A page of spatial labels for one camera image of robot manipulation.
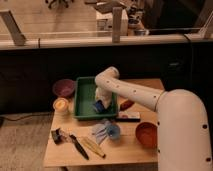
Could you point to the blue sponge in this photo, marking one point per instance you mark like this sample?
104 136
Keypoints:
98 107

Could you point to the red brown utensil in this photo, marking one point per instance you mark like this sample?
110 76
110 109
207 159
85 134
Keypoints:
126 104

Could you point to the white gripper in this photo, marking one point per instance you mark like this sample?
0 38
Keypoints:
104 96

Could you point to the white cardboard box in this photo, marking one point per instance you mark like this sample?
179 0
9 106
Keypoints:
104 23

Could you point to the purple bowl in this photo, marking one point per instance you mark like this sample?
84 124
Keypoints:
64 88

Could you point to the blue plastic cup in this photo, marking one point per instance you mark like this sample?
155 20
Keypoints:
113 131

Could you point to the wooden table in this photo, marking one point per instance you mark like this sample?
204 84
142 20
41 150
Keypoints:
126 150

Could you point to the yellow wooden utensil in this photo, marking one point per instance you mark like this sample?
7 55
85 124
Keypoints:
93 147

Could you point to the orange bowl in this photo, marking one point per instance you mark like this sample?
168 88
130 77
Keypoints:
146 134

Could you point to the black flat box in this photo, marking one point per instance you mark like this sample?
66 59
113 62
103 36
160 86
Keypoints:
128 117

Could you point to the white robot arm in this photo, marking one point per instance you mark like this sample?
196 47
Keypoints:
183 131

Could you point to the yellow lidded cup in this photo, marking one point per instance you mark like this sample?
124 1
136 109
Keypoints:
60 106

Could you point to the wooden railing shelf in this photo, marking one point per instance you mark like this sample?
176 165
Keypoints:
105 41

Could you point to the grey cloth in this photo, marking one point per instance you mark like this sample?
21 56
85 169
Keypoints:
100 131

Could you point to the green plastic tray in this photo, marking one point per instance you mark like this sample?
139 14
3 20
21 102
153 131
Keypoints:
85 98

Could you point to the dark metal clip tool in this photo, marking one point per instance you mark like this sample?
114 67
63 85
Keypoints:
59 136

